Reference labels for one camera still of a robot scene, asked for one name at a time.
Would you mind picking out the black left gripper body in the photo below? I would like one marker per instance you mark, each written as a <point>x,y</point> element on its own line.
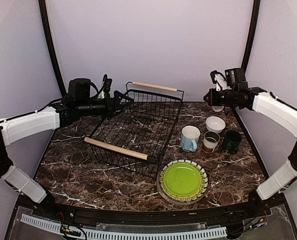
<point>87,108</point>

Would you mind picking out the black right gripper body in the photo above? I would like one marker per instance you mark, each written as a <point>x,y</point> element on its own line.
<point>229,98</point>

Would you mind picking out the beige ribbed cup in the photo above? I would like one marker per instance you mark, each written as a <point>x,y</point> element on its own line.
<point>217,108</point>

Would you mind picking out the white bowl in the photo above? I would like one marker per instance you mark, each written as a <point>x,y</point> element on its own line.
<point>215,124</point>

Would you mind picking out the white cup with brown band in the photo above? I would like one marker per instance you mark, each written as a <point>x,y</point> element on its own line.
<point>210,141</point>

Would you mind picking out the light blue mug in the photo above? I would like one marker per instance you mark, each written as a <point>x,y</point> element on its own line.
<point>189,138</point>

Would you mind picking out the dark green mug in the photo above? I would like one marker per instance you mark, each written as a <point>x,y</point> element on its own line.
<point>232,141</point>

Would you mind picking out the blue striped white plate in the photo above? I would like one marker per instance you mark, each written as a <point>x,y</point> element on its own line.
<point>205,180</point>

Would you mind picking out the bright green plate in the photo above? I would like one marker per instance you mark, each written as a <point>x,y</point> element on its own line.
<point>183,179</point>

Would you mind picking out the woven yellow green plate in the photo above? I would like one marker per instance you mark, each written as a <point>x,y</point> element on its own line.
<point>167,192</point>

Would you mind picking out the grey deer pattern plate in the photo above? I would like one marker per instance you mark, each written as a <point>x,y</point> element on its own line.
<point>173,201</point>

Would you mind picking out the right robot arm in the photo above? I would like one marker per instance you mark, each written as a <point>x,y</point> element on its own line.
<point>281,141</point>

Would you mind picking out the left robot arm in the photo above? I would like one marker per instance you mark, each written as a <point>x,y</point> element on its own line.
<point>58,114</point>

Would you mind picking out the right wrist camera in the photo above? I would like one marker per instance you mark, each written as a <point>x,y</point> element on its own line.
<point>232,79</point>

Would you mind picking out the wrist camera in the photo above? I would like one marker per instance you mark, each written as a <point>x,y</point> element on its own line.
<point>82,90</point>
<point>232,79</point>

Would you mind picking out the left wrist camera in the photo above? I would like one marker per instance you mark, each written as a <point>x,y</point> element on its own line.
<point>82,90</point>

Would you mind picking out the black wire dish rack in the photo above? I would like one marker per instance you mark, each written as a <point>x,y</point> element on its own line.
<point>136,139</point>

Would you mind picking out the black front rail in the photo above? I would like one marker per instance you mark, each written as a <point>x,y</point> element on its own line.
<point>82,216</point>

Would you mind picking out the white cable duct strip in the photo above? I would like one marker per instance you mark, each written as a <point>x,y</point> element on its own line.
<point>105,231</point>

